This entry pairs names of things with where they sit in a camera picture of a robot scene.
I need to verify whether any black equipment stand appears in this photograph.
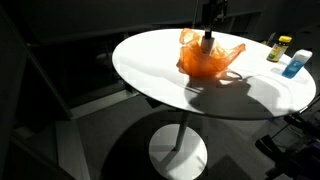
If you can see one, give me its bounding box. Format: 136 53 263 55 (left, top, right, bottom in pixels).
254 111 320 180

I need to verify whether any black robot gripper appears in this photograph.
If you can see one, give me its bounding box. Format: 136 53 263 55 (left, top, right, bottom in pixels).
201 0 230 41

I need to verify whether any white round table pedestal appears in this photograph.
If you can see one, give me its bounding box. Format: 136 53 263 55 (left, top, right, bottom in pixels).
148 111 209 180

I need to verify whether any yellow-capped dark supplement bottle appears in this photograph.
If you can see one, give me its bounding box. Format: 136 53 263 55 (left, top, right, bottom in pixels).
265 35 293 64

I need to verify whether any blue bottle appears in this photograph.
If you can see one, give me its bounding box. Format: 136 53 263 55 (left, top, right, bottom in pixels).
281 49 314 80

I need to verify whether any orange plastic bag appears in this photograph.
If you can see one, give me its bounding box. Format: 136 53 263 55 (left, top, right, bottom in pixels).
176 27 247 80

